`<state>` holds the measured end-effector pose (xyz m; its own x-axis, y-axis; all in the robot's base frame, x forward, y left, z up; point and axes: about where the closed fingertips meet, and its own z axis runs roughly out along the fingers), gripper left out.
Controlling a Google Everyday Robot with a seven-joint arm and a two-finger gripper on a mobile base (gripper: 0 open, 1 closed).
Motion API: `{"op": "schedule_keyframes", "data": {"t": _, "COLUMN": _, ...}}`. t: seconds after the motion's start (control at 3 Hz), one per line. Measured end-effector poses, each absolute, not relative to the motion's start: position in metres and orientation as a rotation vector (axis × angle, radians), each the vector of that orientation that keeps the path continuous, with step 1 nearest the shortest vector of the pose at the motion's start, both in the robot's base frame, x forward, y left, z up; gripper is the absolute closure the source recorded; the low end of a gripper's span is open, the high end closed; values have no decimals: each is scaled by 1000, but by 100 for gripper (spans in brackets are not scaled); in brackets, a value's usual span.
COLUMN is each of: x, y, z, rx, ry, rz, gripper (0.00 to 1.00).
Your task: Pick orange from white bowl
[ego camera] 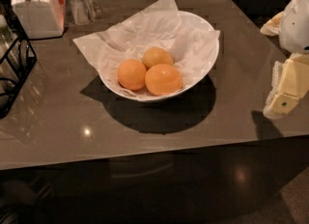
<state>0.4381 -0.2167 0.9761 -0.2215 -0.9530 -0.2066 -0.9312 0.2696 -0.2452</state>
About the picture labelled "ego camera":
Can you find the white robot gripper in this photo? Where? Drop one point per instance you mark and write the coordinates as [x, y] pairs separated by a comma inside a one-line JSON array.
[[295, 25]]

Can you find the orange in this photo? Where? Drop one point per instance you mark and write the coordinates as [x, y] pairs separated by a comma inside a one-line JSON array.
[[131, 74], [163, 79], [156, 55]]

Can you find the white ceramic bowl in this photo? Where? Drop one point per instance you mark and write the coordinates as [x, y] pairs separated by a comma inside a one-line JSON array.
[[206, 60]]

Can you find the white crumpled paper sheet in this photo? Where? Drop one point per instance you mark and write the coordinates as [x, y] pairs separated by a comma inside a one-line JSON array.
[[135, 38]]

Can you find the clear acrylic stand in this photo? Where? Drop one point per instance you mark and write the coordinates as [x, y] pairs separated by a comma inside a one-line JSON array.
[[85, 11]]

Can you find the white lidded ceramic jar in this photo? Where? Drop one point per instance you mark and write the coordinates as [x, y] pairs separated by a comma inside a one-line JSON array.
[[41, 19]]

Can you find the black wire rack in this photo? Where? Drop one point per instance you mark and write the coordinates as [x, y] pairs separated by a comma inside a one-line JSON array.
[[17, 57]]

